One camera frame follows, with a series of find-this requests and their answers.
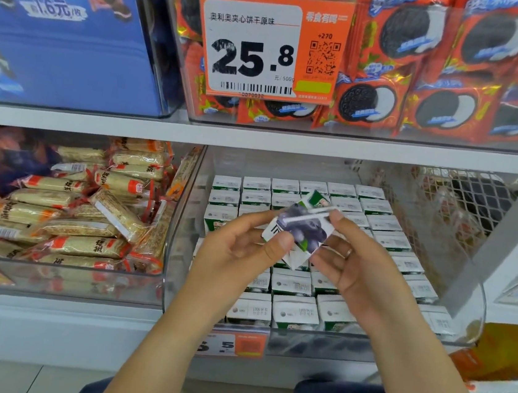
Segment person's right hand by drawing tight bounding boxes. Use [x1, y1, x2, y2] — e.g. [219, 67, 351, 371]
[301, 207, 430, 348]

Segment blueberry juice carton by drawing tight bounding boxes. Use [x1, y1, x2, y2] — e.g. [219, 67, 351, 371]
[259, 184, 343, 275]

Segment rows of white juice cartons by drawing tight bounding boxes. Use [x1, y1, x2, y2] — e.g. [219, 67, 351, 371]
[184, 166, 474, 350]

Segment stack of red cookie packets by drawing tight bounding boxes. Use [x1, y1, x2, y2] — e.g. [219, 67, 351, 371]
[147, 0, 518, 156]

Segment small orange price tag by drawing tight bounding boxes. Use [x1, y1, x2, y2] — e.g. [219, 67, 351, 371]
[196, 325, 271, 363]

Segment white wire mesh divider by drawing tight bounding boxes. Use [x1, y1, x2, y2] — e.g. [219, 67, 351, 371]
[408, 164, 518, 262]

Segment blue cardboard display box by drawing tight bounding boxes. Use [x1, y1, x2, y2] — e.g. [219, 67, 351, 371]
[0, 0, 194, 123]

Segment pile of yellow wafer bars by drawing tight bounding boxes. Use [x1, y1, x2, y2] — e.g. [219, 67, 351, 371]
[0, 122, 203, 282]

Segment person's left forearm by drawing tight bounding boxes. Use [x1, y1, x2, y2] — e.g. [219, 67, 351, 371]
[97, 306, 239, 393]

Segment large white orange price tag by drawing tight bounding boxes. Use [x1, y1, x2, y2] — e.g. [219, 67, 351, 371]
[187, 0, 358, 110]

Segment yellow orange snack packet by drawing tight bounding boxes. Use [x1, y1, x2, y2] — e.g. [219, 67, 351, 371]
[445, 317, 518, 389]

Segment clear plastic display bin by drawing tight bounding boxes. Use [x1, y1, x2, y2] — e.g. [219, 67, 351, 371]
[155, 140, 503, 381]
[0, 122, 205, 316]

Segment person's left hand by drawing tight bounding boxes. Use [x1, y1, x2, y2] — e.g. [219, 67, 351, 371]
[172, 200, 299, 342]

